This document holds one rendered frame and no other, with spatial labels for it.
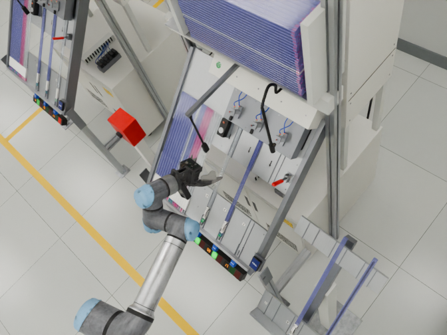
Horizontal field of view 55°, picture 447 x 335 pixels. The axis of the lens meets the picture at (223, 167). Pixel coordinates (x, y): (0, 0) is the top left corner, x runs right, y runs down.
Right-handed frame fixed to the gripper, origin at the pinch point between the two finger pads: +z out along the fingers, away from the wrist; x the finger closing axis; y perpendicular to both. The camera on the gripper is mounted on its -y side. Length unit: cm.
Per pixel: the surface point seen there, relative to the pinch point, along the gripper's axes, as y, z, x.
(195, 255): -99, 34, 25
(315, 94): 50, 1, -34
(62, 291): -138, -27, 77
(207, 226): -32.0, 2.7, -3.2
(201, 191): -19.8, 6.0, 6.5
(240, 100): 27.3, 12.4, 1.1
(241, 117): 21.7, 10.9, -2.0
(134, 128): -24, 16, 68
